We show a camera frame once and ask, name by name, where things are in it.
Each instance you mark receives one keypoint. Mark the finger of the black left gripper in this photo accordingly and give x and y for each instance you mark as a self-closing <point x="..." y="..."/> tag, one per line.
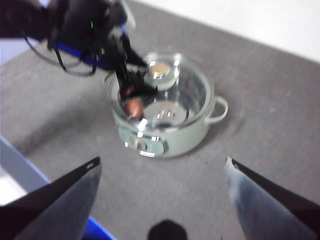
<point x="132" y="82"/>
<point x="132" y="53"/>

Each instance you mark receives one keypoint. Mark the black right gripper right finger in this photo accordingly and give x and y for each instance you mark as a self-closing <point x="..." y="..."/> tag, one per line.
<point x="275" y="215"/>

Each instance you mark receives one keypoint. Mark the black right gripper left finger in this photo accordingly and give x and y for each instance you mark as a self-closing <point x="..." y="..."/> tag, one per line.
<point x="45" y="212"/>

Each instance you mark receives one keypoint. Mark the brown egg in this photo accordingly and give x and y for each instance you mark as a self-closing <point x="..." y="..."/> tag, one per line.
<point x="133" y="108"/>

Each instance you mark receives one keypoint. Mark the glass lid with green knob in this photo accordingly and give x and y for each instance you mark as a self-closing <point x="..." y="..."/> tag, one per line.
<point x="160" y="72"/>

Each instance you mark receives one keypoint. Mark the sage green electric pot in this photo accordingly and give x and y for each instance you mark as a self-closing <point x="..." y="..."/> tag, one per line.
<point x="190" y="135"/>

